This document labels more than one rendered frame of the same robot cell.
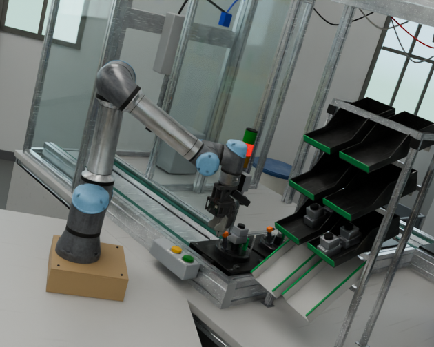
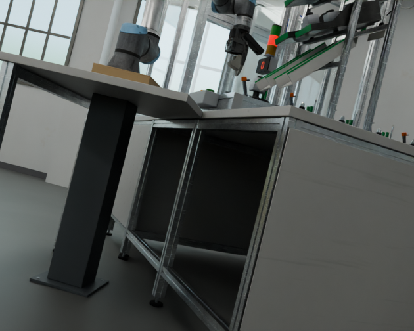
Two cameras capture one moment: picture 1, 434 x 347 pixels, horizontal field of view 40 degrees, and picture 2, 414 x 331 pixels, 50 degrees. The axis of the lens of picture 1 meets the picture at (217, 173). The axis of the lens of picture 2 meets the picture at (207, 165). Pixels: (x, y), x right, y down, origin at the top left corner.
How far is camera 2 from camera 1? 154 cm
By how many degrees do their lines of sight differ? 29
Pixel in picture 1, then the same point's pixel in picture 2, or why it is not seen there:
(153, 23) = (227, 19)
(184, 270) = (204, 94)
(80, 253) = (119, 63)
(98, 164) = (146, 20)
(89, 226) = (127, 44)
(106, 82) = not seen: outside the picture
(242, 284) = (250, 100)
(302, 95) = not seen: hidden behind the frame
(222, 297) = (230, 105)
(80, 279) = (114, 73)
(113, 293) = not seen: hidden behind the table
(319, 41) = (399, 119)
